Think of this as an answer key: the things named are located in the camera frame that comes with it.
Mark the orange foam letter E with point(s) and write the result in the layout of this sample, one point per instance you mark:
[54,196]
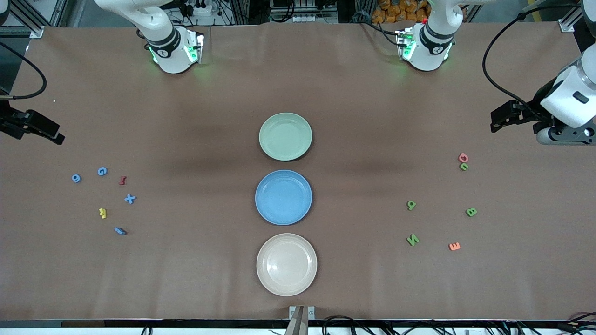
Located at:
[454,246]

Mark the long white power strip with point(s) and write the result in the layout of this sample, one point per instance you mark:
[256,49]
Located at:
[314,18]

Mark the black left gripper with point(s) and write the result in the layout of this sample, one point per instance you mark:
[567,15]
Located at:
[533,110]

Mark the light green plate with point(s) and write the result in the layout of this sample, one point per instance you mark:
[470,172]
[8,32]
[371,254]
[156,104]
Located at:
[285,136]

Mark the blue foam number six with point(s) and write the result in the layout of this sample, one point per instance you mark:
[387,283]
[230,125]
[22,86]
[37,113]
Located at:
[76,178]

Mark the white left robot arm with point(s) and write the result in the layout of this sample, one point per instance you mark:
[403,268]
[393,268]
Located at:
[428,51]

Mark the blue plate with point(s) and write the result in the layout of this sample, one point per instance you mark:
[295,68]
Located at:
[283,197]

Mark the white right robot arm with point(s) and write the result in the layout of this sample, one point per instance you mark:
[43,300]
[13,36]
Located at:
[170,56]

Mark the metal table edge bracket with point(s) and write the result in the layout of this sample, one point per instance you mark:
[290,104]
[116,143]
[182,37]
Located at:
[301,316]

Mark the blue foam letter E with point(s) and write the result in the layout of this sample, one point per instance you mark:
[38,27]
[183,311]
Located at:
[120,231]

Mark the white power strip with plugs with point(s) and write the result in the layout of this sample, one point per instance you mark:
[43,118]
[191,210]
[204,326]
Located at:
[200,10]

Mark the orange bagged items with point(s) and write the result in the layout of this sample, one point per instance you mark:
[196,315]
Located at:
[400,11]

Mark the blue foam letter X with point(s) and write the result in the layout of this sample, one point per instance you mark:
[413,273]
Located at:
[130,199]

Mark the beige plate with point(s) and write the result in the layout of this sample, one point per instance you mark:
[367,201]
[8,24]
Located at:
[287,264]

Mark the green foam letter B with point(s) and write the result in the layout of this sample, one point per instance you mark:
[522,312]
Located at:
[471,212]

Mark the green foam letter N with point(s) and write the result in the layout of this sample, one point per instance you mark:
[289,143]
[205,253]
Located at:
[412,240]

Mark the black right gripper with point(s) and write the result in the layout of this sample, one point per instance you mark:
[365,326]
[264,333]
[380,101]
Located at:
[10,122]

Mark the pink foam letter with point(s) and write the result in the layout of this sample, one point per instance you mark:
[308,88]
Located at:
[461,156]

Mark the green foam number nine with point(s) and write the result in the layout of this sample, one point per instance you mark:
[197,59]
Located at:
[411,206]

